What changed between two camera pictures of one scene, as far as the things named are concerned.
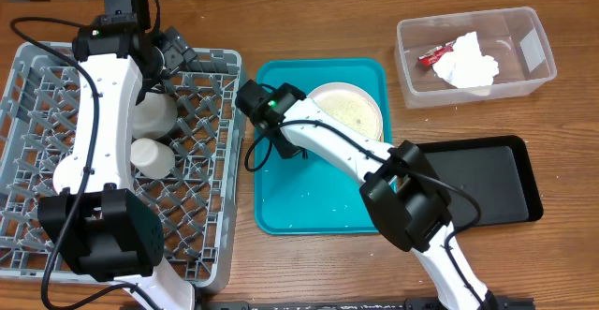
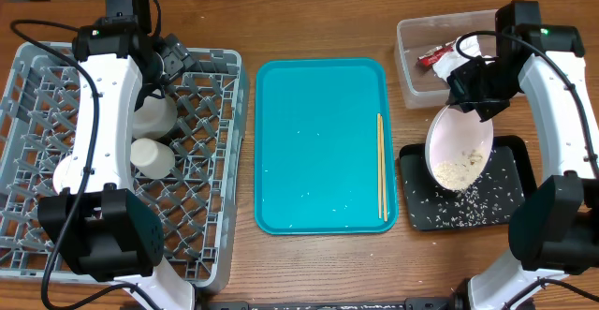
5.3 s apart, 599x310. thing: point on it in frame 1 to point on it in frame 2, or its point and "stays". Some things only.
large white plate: x=352 y=106 to x=457 y=146
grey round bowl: x=154 y=116 stays
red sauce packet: x=430 y=57 stays
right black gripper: x=286 y=154 to x=457 y=92
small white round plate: x=63 y=177 stays
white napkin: x=466 y=66 stays
